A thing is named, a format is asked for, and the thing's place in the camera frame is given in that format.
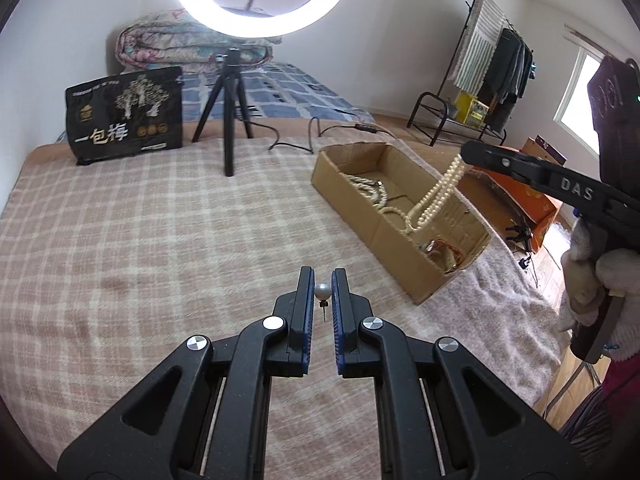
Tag small pearl necklace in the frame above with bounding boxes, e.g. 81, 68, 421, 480
403, 153, 468, 235

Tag brown strap wristwatch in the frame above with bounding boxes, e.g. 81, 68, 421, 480
423, 240, 464, 274

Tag small pearl earring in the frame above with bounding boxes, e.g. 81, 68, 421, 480
314, 283, 332, 321

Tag twisted pearl necklace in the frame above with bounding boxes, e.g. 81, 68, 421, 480
344, 173, 396, 216

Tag right gloved hand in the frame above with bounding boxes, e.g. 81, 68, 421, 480
558, 219, 639, 362

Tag orange cloth covered table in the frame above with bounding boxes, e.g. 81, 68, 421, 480
475, 167, 563, 252

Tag window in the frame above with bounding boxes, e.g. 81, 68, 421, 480
554, 25, 608, 155

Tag boxes on orange table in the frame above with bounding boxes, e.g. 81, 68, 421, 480
521, 136, 566, 166

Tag dark hanging clothes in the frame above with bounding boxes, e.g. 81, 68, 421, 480
477, 28, 535, 133

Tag yellow box on rack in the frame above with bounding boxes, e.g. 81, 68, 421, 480
454, 92, 489, 127

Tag striped hanging towel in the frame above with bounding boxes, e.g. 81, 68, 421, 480
448, 0, 506, 96

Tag brown cardboard box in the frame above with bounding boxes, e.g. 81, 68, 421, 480
311, 142, 490, 304

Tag black clothes rack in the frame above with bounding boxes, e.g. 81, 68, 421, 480
407, 0, 537, 145

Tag blue checkered mattress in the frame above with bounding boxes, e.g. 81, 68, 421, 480
182, 62, 373, 122

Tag black tripod stand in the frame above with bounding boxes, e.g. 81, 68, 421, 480
192, 48, 254, 177

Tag folded floral quilt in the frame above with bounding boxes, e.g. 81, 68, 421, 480
114, 9, 282, 73

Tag black light cable with remote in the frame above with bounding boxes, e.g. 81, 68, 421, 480
246, 106, 396, 155

